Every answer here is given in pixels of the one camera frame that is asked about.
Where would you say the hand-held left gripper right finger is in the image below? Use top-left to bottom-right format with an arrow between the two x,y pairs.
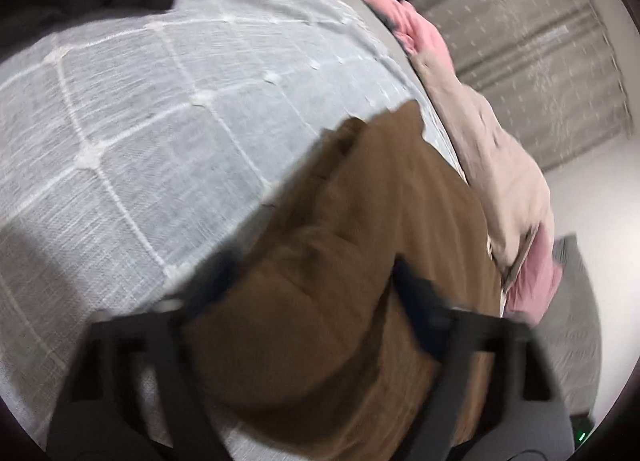
392,257 -> 575,461

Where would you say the pale pink quilted blanket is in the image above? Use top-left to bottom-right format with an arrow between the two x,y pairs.
412,38 -> 555,282

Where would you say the brown coat with fur collar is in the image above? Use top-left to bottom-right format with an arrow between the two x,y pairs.
182,101 -> 506,461

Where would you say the grey patterned curtain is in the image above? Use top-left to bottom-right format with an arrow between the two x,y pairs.
410,0 -> 633,172

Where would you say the light grey checked bed cover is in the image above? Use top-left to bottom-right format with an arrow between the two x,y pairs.
0,0 -> 471,461

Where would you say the bright pink garment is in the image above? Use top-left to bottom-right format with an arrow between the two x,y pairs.
361,0 -> 453,66

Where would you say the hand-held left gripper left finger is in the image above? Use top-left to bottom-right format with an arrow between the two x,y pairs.
47,247 -> 247,461

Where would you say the grey textured pillow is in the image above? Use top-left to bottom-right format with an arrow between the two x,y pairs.
537,235 -> 603,414

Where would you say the pink velvet pillow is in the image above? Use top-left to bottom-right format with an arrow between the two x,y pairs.
502,228 -> 563,324

